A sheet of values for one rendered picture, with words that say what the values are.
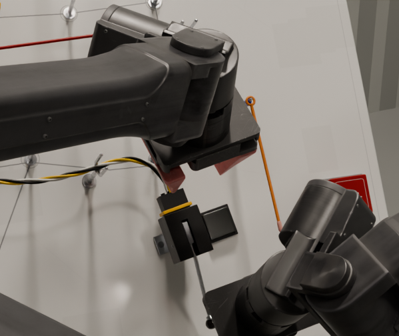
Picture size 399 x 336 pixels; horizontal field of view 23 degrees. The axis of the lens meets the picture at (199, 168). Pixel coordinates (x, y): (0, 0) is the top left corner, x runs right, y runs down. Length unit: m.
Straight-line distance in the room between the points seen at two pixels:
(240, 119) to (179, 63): 0.21
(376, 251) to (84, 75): 0.28
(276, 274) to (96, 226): 0.41
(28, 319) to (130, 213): 0.83
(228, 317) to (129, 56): 0.30
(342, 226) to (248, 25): 0.50
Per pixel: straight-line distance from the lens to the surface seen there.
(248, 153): 0.94
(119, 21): 0.86
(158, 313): 1.19
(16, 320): 0.37
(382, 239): 0.79
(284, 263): 0.83
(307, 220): 0.85
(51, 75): 0.65
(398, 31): 4.09
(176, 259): 1.12
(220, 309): 0.92
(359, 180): 1.25
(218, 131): 0.90
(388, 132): 4.01
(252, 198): 1.23
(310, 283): 0.77
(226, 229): 1.21
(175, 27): 0.86
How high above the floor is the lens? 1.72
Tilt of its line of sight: 28 degrees down
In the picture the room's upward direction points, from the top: straight up
